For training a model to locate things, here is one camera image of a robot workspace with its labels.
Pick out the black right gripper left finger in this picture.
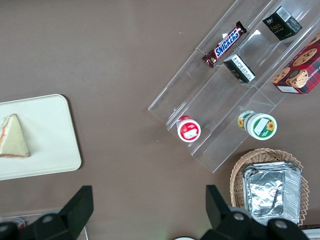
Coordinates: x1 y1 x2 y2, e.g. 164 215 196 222
32 185 95 240

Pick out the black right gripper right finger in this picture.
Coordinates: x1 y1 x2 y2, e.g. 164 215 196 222
199 184 270 240

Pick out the triangular sandwich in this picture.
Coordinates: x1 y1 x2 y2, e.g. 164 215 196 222
0 113 31 159

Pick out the light wicker basket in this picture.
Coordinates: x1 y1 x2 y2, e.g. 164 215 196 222
229 148 310 227

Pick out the aluminium foil tray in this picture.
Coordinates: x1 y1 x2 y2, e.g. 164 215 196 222
241 161 303 226

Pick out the beige rectangular serving tray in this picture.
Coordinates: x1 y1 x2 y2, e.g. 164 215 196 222
0 93 83 181

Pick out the red cola bottle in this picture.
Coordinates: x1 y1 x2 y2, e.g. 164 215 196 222
14 217 26 230

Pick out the white plastic bin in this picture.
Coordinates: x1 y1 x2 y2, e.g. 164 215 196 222
301 227 320 240

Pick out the red lidded white cup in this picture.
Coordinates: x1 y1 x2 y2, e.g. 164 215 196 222
176 115 202 143

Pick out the green lidded sunflower cup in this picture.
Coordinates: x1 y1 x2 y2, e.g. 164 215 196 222
237 110 278 141

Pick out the clear acrylic tiered shelf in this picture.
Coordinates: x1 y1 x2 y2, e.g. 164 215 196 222
147 0 320 174

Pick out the black box white text label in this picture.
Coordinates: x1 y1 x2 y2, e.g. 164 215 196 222
222 53 256 84

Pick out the red tartan cookie box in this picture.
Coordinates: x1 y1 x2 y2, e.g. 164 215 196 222
271 32 320 95

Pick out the Snickers chocolate bar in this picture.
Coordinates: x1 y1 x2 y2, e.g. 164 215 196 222
201 20 248 69

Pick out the black box gold Face print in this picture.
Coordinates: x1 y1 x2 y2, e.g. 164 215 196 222
261 5 303 42

